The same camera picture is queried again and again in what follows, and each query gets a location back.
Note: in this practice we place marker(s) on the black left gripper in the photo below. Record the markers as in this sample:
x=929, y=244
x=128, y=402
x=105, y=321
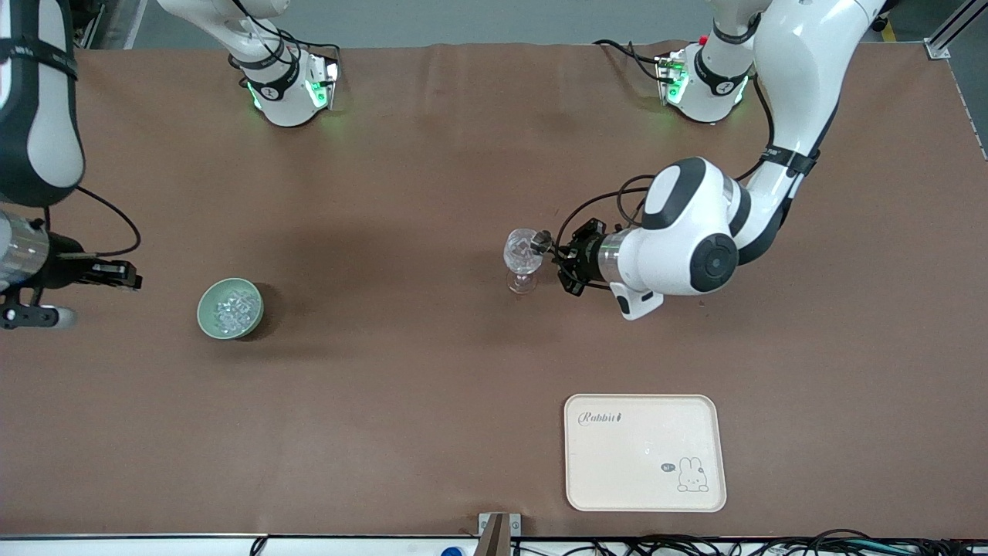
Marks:
x=584, y=255

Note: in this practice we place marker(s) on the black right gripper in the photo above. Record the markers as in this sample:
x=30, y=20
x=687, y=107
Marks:
x=63, y=269

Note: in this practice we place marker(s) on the pile of clear ice cubes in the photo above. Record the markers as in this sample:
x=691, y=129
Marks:
x=235, y=310

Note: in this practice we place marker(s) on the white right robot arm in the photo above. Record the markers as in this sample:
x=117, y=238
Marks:
x=58, y=131

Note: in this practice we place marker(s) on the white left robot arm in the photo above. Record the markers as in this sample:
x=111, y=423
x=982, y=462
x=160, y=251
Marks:
x=679, y=255

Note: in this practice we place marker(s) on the clear crystal wine glass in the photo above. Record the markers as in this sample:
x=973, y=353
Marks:
x=521, y=259

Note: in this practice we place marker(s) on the green ceramic bowl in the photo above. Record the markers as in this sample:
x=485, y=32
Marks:
x=207, y=320

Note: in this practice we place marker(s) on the brown table cover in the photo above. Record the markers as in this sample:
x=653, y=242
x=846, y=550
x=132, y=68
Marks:
x=386, y=193

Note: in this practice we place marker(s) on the cream rabbit print tray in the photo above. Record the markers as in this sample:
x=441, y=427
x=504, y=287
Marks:
x=617, y=471

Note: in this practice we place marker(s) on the grey base connector bracket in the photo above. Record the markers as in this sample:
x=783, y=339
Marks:
x=670, y=77
x=328, y=81

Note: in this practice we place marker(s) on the aluminium frame profile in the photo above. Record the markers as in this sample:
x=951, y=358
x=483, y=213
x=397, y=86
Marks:
x=91, y=31
x=945, y=38

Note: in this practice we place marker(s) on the white table edge rail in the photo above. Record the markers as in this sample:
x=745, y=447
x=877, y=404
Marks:
x=116, y=547

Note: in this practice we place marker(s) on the grey metal bracket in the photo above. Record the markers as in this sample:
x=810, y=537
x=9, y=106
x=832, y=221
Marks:
x=499, y=533

